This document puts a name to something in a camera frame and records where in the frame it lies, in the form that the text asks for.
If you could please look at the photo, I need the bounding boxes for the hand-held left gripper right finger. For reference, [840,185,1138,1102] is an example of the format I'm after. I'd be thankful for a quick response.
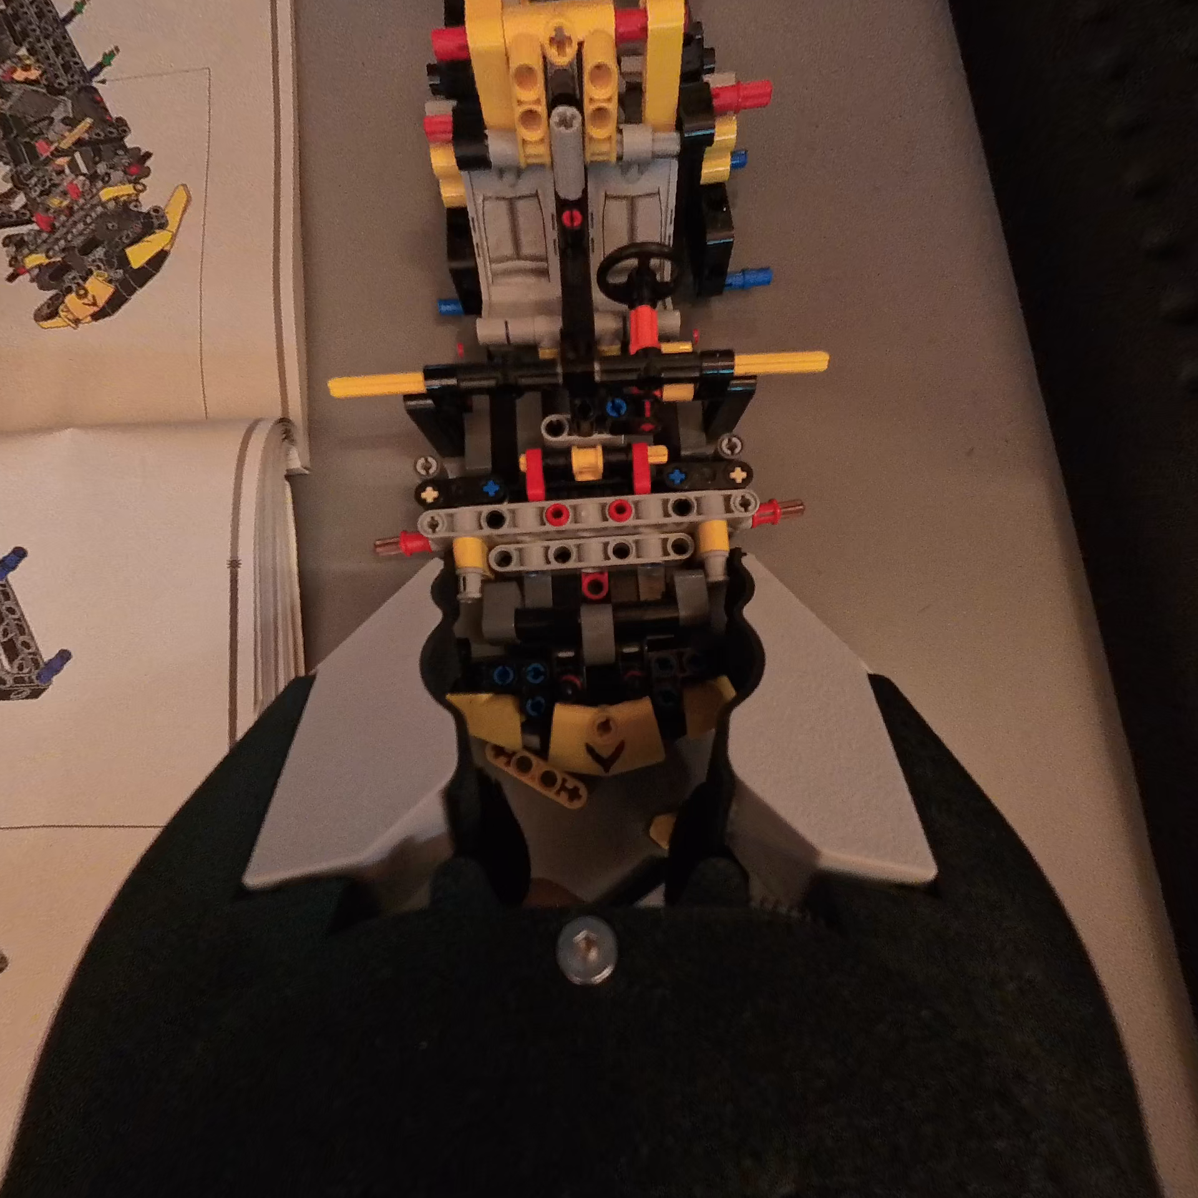
[723,552,938,890]

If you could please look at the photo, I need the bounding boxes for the yellow lego liftarm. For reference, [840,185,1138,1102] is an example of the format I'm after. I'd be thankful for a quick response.
[485,742,588,809]

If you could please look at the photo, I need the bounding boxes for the black mat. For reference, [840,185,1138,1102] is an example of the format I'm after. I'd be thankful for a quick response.
[953,0,1198,937]

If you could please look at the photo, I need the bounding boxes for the partly built lego car chassis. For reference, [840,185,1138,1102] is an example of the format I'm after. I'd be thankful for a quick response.
[325,0,834,779]

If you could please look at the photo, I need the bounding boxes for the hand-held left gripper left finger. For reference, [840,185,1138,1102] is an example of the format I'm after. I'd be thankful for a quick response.
[241,556,466,893]

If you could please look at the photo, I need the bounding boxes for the open instruction booklet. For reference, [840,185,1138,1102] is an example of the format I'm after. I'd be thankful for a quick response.
[0,0,312,1078]

